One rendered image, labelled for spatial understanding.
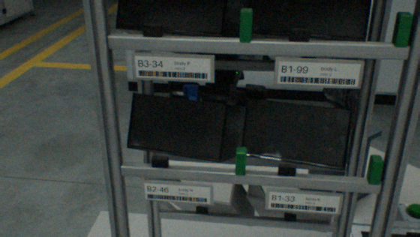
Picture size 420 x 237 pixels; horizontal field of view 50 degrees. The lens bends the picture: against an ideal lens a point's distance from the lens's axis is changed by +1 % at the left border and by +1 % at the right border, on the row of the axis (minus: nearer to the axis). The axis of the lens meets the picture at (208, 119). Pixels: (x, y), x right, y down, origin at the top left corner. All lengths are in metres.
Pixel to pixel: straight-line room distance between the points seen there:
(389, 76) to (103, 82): 3.64
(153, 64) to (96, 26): 0.07
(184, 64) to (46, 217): 2.30
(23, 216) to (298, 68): 2.43
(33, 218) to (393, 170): 2.38
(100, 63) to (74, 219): 2.20
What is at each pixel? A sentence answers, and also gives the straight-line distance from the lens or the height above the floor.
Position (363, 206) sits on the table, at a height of 0.86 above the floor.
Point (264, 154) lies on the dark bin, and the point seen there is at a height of 1.31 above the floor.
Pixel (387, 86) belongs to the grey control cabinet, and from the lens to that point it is 4.07.
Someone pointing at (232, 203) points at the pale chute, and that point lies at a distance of 0.70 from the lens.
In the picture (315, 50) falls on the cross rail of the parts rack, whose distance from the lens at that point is 0.47.
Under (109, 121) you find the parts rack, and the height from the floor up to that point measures 1.37.
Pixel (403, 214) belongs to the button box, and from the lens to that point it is 1.13.
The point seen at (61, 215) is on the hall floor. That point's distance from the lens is 2.71.
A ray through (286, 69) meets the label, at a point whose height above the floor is 1.44.
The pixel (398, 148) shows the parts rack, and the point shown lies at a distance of 0.52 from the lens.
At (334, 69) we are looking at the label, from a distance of 0.47.
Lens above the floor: 1.60
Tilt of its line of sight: 26 degrees down
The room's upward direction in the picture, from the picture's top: straight up
